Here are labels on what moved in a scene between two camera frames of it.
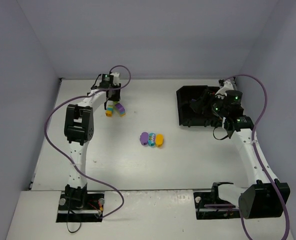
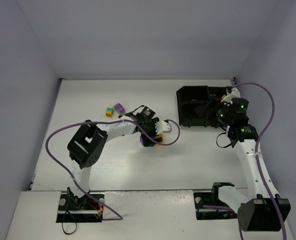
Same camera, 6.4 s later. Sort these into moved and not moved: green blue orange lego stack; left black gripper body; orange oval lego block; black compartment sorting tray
Moved: left black gripper body
Not moved: orange oval lego block; black compartment sorting tray; green blue orange lego stack
